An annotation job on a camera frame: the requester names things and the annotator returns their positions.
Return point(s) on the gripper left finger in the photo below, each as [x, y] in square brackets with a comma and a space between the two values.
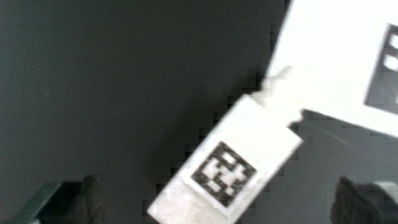
[66, 203]

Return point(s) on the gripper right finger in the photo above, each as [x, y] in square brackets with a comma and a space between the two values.
[365, 203]

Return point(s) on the white table leg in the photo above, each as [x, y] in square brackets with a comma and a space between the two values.
[235, 161]

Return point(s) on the white sheet with tags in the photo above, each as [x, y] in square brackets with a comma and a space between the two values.
[337, 60]

